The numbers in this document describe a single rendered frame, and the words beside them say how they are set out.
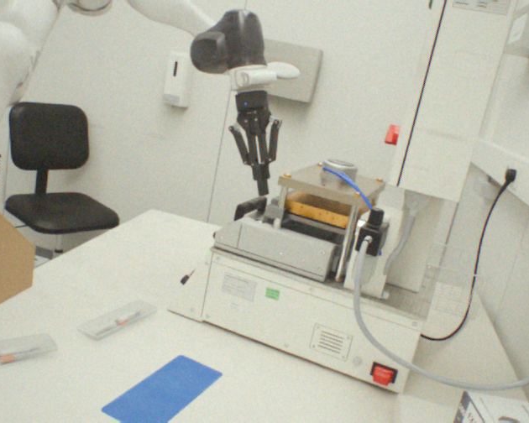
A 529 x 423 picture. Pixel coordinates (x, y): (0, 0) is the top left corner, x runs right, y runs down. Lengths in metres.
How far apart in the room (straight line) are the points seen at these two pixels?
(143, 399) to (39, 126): 2.05
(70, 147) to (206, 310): 1.84
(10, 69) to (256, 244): 0.63
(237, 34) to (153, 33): 1.66
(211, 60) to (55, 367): 0.71
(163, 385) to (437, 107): 0.68
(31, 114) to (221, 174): 0.95
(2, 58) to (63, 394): 0.69
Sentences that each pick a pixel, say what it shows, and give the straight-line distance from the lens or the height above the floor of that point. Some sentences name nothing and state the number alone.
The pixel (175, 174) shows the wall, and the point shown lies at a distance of 2.86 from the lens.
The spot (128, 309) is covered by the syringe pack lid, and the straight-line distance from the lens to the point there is 1.19.
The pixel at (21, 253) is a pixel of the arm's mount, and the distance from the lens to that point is 1.24.
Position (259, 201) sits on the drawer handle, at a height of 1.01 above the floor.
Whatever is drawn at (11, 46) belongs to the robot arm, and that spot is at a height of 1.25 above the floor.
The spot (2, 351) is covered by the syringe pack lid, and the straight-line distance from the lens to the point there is 1.04.
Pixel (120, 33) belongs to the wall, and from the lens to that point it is 2.95.
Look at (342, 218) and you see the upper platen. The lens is 1.11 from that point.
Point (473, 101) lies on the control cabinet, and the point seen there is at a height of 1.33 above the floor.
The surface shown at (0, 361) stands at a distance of 1.03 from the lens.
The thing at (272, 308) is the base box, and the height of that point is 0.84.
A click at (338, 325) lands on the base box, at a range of 1.10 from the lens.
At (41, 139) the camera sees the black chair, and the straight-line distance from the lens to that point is 2.84.
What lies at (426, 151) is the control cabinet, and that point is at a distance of 1.00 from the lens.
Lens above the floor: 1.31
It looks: 14 degrees down
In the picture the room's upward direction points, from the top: 12 degrees clockwise
